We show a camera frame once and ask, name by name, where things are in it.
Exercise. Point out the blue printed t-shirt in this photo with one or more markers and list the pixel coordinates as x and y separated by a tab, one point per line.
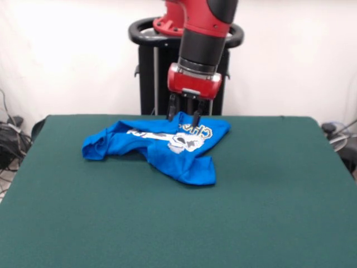
173	164

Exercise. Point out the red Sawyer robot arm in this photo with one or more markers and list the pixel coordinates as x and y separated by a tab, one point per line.
203	42

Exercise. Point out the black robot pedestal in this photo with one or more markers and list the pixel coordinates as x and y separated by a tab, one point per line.
147	83

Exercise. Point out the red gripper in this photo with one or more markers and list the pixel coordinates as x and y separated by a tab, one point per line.
195	85

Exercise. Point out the dark green table cloth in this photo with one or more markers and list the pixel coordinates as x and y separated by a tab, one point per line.
83	223

